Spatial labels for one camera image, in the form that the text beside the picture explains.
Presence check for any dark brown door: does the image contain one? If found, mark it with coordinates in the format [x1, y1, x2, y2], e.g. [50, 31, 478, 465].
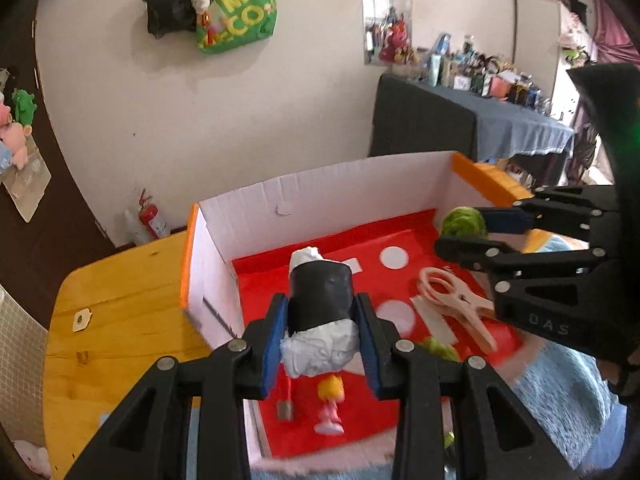
[0, 0, 121, 331]

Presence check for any white plastic clothespin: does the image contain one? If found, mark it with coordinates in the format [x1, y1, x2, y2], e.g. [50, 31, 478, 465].
[417, 266, 498, 353]

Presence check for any black roll with white paper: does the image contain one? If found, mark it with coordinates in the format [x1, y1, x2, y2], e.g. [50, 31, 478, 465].
[280, 246, 362, 378]

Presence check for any green plush toy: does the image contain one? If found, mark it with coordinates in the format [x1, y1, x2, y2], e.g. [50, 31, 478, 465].
[11, 89, 38, 126]

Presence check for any light blue towel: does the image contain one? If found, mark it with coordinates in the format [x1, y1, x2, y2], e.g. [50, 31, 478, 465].
[250, 235, 626, 480]

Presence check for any red pen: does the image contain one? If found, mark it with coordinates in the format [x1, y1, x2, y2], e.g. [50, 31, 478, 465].
[276, 377, 296, 421]

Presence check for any group of bottles and jars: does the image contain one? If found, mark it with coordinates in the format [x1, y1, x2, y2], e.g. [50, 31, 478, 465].
[410, 32, 566, 121]

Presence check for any white cardboard box red floor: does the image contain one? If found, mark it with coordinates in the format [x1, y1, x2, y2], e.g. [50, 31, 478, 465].
[179, 151, 536, 463]

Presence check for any pink curtain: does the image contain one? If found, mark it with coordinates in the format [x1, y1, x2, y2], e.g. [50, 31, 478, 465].
[592, 0, 637, 66]

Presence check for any green tote bag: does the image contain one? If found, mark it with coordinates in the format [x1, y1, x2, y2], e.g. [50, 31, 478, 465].
[195, 0, 277, 55]

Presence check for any green lettuce toy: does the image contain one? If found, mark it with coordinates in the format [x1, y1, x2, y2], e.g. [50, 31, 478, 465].
[440, 206, 488, 241]

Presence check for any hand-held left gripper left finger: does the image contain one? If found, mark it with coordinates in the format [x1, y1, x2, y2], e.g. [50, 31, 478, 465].
[65, 292, 291, 480]

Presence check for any yellow haired pink figurine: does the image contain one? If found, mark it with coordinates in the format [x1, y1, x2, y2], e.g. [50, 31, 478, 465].
[314, 375, 346, 436]

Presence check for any red fire extinguisher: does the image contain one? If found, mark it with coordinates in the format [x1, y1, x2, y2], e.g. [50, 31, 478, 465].
[136, 190, 171, 241]

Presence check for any green fuzzy ball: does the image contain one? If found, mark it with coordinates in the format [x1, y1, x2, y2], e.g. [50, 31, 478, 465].
[417, 337, 461, 363]

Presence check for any side table with dark cloth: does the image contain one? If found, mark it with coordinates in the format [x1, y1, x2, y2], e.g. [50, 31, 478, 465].
[369, 72, 576, 188]

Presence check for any wall mirror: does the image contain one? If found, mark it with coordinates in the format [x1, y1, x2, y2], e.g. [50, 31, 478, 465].
[361, 0, 413, 66]

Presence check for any black bag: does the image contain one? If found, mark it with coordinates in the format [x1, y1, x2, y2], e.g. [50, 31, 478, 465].
[142, 0, 201, 38]

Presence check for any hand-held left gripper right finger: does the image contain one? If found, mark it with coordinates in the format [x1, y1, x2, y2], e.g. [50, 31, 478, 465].
[352, 292, 578, 480]

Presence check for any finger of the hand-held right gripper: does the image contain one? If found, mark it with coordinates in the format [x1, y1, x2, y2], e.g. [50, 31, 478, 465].
[482, 185, 618, 250]
[434, 237, 625, 363]

